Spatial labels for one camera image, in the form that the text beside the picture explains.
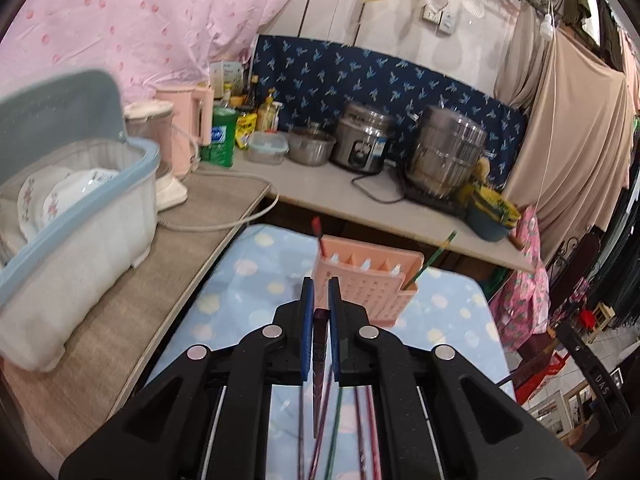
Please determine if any black induction cooker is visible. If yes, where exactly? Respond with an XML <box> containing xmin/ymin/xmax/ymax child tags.
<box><xmin>397</xmin><ymin>180</ymin><xmax>472</xmax><ymax>219</ymax></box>

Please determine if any pink electric kettle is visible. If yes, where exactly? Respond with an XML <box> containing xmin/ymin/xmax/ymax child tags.
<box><xmin>153</xmin><ymin>84</ymin><xmax>216</xmax><ymax>179</ymax></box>

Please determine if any steel mixing bowl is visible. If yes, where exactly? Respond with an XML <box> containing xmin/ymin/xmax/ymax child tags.
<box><xmin>287</xmin><ymin>127</ymin><xmax>337</xmax><ymax>166</ymax></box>

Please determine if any dark red chopstick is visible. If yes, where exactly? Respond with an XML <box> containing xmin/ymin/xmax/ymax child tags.
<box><xmin>365</xmin><ymin>387</ymin><xmax>378</xmax><ymax>480</ymax></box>
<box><xmin>296</xmin><ymin>386</ymin><xmax>307</xmax><ymax>480</ymax></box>
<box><xmin>307</xmin><ymin>386</ymin><xmax>331</xmax><ymax>480</ymax></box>
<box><xmin>310</xmin><ymin>217</ymin><xmax>329</xmax><ymax>259</ymax></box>
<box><xmin>354</xmin><ymin>387</ymin><xmax>366</xmax><ymax>480</ymax></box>
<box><xmin>312</xmin><ymin>310</ymin><xmax>331</xmax><ymax>453</ymax></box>

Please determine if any white carton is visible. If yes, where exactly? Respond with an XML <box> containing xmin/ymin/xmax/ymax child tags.
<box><xmin>208</xmin><ymin>61</ymin><xmax>245</xmax><ymax>107</ymax></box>

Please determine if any pink perforated utensil basket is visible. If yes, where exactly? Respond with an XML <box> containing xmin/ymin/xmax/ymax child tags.
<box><xmin>312</xmin><ymin>234</ymin><xmax>426</xmax><ymax>327</ymax></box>

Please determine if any yellow oil bottle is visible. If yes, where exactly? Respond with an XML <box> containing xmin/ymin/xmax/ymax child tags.
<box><xmin>257</xmin><ymin>89</ymin><xmax>281</xmax><ymax>134</ymax></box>

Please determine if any steel rice cooker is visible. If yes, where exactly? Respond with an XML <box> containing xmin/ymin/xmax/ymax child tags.
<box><xmin>329</xmin><ymin>101</ymin><xmax>396</xmax><ymax>176</ymax></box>

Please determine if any dark sauce bottle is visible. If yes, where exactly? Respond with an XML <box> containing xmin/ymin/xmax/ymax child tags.
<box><xmin>243</xmin><ymin>75</ymin><xmax>261</xmax><ymax>112</ymax></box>

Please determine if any pink dotted sheet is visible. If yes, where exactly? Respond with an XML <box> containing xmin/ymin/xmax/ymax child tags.
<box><xmin>0</xmin><ymin>0</ymin><xmax>327</xmax><ymax>107</ymax></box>

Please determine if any beige curtain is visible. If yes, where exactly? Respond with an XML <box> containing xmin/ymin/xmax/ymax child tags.
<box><xmin>494</xmin><ymin>0</ymin><xmax>637</xmax><ymax>262</ymax></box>

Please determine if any white power cord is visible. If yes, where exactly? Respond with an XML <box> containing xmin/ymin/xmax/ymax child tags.
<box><xmin>159</xmin><ymin>167</ymin><xmax>279</xmax><ymax>234</ymax></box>

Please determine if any red plastic crate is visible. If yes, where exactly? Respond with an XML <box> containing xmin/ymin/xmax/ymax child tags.
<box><xmin>514</xmin><ymin>349</ymin><xmax>572</xmax><ymax>407</ymax></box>

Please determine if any clear plastic food container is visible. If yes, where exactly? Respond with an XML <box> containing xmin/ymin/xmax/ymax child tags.
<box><xmin>247</xmin><ymin>131</ymin><xmax>290</xmax><ymax>165</ymax></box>

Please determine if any green detergent bottle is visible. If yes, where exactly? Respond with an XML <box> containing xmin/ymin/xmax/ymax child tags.
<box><xmin>199</xmin><ymin>104</ymin><xmax>240</xmax><ymax>169</ymax></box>

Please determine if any yellow wooden stool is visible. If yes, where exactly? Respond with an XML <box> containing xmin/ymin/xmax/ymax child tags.
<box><xmin>592</xmin><ymin>302</ymin><xmax>619</xmax><ymax>332</ymax></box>

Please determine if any yellow seasoning packet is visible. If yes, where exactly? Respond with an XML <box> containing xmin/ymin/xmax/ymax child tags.
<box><xmin>234</xmin><ymin>112</ymin><xmax>259</xmax><ymax>151</ymax></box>

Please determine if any navy printed cloth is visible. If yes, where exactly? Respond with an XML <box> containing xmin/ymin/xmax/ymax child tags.
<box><xmin>249</xmin><ymin>34</ymin><xmax>530</xmax><ymax>192</ymax></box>

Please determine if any pink floral cloth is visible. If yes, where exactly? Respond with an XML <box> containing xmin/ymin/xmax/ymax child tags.
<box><xmin>492</xmin><ymin>204</ymin><xmax>552</xmax><ymax>357</ymax></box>

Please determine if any floral white bowl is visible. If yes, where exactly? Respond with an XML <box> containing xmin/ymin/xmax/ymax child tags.
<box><xmin>42</xmin><ymin>169</ymin><xmax>121</xmax><ymax>222</ymax></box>

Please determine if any blue plastic basin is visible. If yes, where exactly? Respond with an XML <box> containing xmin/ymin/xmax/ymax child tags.
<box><xmin>464</xmin><ymin>185</ymin><xmax>522</xmax><ymax>244</ymax></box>

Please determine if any steel steamer pot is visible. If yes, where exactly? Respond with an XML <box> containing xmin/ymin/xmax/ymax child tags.
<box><xmin>403</xmin><ymin>104</ymin><xmax>489</xmax><ymax>202</ymax></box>

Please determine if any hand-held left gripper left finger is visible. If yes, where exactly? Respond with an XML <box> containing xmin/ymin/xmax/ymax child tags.
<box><xmin>59</xmin><ymin>277</ymin><xmax>316</xmax><ymax>480</ymax></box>

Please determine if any floral white plate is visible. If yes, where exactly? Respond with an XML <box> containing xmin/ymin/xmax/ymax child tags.
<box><xmin>17</xmin><ymin>167</ymin><xmax>76</xmax><ymax>242</ymax></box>

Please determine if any yellow scrubbing sponge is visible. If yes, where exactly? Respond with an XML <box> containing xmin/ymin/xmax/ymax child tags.
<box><xmin>472</xmin><ymin>157</ymin><xmax>494</xmax><ymax>187</ymax></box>

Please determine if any blue lidded dish drainer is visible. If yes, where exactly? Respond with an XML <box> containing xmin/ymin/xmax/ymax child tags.
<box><xmin>0</xmin><ymin>69</ymin><xmax>161</xmax><ymax>374</ymax></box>

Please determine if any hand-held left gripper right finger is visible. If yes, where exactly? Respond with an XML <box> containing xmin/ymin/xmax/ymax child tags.
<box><xmin>327</xmin><ymin>277</ymin><xmax>588</xmax><ymax>480</ymax></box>

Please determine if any green chopstick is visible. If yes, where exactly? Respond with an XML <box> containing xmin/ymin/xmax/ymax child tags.
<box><xmin>402</xmin><ymin>230</ymin><xmax>459</xmax><ymax>291</ymax></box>
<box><xmin>324</xmin><ymin>387</ymin><xmax>344</xmax><ymax>480</ymax></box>

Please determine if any white blender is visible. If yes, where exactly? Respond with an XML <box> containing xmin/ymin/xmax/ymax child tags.
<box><xmin>123</xmin><ymin>101</ymin><xmax>189</xmax><ymax>212</ymax></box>

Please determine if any blue planet tablecloth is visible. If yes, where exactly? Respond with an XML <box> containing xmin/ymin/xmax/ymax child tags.
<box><xmin>144</xmin><ymin>223</ymin><xmax>517</xmax><ymax>480</ymax></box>

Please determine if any black power cord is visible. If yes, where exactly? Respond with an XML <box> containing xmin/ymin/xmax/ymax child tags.
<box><xmin>349</xmin><ymin>172</ymin><xmax>407</xmax><ymax>207</ymax></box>

